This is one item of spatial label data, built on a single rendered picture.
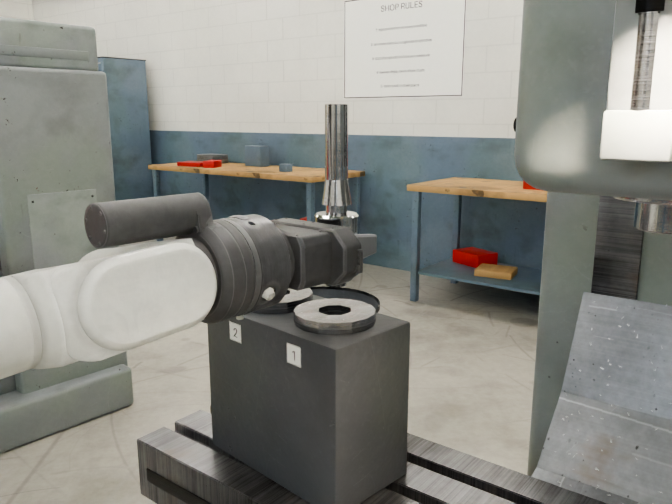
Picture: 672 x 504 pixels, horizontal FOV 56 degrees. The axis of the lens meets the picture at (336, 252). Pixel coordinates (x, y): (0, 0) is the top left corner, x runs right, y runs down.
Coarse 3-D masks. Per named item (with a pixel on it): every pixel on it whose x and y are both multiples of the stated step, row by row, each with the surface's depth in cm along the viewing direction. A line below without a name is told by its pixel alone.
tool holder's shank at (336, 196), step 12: (336, 108) 62; (348, 108) 63; (336, 120) 63; (336, 132) 63; (336, 144) 63; (336, 156) 63; (336, 168) 64; (336, 180) 64; (324, 192) 65; (336, 192) 64; (348, 192) 65; (324, 204) 65; (336, 204) 64; (348, 204) 65
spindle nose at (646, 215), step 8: (640, 208) 48; (648, 208) 47; (656, 208) 47; (664, 208) 47; (640, 216) 48; (648, 216) 48; (656, 216) 47; (664, 216) 47; (640, 224) 48; (648, 224) 48; (656, 224) 47; (664, 224) 47; (656, 232) 47; (664, 232) 47
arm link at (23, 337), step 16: (0, 288) 40; (0, 304) 39; (16, 304) 40; (0, 320) 39; (16, 320) 39; (0, 336) 39; (16, 336) 39; (32, 336) 40; (0, 352) 39; (16, 352) 40; (32, 352) 40; (0, 368) 39; (16, 368) 40
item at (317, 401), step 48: (288, 288) 77; (240, 336) 71; (288, 336) 65; (336, 336) 64; (384, 336) 66; (240, 384) 73; (288, 384) 66; (336, 384) 61; (384, 384) 67; (240, 432) 74; (288, 432) 68; (336, 432) 62; (384, 432) 68; (288, 480) 69; (336, 480) 64; (384, 480) 70
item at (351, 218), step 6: (318, 216) 65; (324, 216) 64; (330, 216) 64; (336, 216) 64; (342, 216) 64; (348, 216) 64; (354, 216) 65; (318, 222) 65; (324, 222) 64; (330, 222) 64; (336, 222) 64; (342, 222) 64; (348, 222) 64; (354, 222) 65
